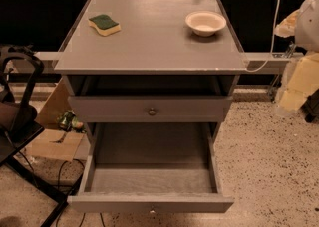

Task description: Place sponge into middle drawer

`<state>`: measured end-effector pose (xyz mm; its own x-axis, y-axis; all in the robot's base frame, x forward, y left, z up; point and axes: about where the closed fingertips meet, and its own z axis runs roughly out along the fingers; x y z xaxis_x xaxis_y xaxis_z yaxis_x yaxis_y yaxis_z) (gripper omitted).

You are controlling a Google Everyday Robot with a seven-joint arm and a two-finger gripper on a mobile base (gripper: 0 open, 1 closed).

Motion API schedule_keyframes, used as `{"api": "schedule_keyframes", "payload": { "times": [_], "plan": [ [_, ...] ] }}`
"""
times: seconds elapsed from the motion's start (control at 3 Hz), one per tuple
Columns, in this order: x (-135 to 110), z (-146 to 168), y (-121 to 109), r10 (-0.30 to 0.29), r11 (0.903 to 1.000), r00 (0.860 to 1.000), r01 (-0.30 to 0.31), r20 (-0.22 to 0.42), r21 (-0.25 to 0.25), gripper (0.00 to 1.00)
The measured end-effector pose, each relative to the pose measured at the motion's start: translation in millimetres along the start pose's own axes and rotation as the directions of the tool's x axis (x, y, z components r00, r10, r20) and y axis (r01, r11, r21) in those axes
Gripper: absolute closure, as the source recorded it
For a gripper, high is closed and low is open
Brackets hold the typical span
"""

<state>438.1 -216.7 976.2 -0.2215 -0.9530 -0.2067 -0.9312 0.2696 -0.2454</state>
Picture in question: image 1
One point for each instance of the grey drawer cabinet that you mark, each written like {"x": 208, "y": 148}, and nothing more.
{"x": 154, "y": 54}

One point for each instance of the white paper bowl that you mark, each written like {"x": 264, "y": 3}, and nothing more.
{"x": 205, "y": 23}

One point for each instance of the grey upper drawer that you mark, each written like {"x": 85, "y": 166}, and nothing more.
{"x": 150, "y": 109}

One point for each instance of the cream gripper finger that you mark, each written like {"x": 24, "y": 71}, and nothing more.
{"x": 300, "y": 80}

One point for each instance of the black chair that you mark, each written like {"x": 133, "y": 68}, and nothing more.
{"x": 18, "y": 126}

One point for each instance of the cardboard sheet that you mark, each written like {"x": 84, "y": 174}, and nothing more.
{"x": 54, "y": 142}

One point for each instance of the open grey lower drawer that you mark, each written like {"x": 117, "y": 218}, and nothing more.
{"x": 152, "y": 168}

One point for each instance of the green and yellow sponge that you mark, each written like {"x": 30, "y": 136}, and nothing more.
{"x": 104, "y": 25}

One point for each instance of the green crumpled package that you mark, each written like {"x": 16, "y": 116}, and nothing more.
{"x": 69, "y": 122}

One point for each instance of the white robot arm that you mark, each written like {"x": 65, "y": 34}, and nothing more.
{"x": 303, "y": 24}

